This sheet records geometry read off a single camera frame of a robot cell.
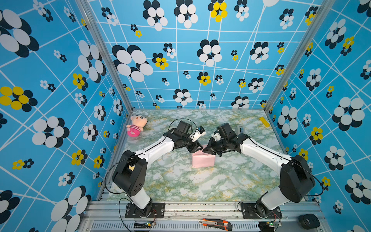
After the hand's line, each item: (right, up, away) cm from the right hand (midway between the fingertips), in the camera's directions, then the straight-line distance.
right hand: (203, 150), depth 82 cm
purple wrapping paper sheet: (-1, -6, +1) cm, 6 cm away
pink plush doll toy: (-45, +16, +23) cm, 53 cm away
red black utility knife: (+7, -34, -13) cm, 37 cm away
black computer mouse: (+49, -31, -14) cm, 60 cm away
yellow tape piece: (+51, +16, +30) cm, 61 cm away
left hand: (-1, +3, +4) cm, 5 cm away
